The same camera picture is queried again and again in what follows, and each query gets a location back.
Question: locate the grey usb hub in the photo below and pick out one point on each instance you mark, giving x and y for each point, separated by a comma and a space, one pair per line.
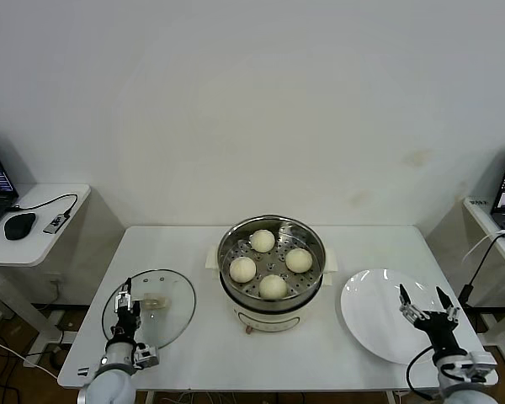
54, 223

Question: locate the round glass pot lid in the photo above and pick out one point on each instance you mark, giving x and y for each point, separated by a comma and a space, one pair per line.
172, 324

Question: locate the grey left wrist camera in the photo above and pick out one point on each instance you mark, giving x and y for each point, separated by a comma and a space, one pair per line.
145, 357

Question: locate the white wall socket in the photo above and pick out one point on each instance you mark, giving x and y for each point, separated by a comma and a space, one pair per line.
54, 278

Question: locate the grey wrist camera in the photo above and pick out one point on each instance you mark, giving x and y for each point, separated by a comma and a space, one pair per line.
145, 357
480, 366

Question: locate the white steamed baozi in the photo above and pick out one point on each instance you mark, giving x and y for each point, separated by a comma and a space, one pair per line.
242, 269
299, 260
263, 240
272, 287

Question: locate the perforated steel steamer basket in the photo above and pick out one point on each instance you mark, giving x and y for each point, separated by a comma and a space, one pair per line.
278, 256

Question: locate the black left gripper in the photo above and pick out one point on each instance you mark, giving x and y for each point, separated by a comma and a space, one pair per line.
126, 326

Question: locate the black stick tool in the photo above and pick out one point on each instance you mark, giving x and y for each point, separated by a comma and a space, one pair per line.
465, 291

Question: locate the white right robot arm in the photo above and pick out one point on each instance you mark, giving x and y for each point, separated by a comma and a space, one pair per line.
467, 395

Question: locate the white round plate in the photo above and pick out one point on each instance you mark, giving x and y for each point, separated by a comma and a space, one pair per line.
370, 303

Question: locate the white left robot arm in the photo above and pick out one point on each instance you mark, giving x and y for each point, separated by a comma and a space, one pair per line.
109, 383

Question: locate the black computer mouse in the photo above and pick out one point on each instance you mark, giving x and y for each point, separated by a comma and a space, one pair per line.
19, 225

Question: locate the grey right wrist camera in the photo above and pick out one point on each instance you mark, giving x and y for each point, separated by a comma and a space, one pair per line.
480, 366

